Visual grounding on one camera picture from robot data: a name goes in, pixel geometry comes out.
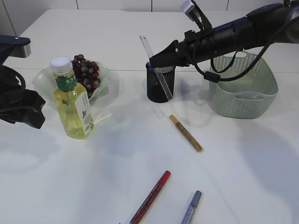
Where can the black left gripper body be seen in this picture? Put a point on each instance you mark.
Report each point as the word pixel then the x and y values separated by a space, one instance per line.
pixel 28 110

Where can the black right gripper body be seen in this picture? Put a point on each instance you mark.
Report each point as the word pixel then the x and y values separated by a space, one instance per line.
pixel 187 51

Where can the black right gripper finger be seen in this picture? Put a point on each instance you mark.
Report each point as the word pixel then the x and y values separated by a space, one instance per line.
pixel 168 57

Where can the blue scissors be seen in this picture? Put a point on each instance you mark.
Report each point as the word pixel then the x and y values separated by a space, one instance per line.
pixel 148 66

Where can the clear plastic ruler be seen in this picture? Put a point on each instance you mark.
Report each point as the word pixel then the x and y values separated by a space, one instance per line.
pixel 157 71

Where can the purple grape bunch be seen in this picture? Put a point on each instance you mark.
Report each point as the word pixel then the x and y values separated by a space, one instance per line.
pixel 86 73

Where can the gold glitter pen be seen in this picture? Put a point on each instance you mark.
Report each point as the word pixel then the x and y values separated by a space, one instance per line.
pixel 186 134

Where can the clear plastic sheet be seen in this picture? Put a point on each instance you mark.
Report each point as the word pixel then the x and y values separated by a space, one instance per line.
pixel 250 96

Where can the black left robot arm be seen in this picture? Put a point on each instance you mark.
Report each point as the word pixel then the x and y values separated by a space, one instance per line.
pixel 12 85

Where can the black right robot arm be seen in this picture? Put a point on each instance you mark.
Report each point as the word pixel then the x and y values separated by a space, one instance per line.
pixel 274 23

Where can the green wavy glass plate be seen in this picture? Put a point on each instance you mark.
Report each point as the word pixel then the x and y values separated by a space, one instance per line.
pixel 44 83

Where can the black mesh pen holder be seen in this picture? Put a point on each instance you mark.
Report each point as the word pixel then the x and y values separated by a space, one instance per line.
pixel 155 92

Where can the green plastic woven basket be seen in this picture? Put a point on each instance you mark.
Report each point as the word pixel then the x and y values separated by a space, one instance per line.
pixel 259 79

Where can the red glitter pen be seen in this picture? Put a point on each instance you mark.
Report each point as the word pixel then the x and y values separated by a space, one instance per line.
pixel 140 213

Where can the blue glitter pen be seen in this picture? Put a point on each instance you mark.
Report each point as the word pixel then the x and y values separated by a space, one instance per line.
pixel 188 216

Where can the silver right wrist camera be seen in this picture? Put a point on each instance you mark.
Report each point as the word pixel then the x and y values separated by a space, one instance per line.
pixel 195 14

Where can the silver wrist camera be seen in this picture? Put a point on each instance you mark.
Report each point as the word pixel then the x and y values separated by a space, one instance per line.
pixel 14 46
pixel 195 14

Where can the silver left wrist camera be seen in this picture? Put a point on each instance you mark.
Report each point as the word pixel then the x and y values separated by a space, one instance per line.
pixel 14 46

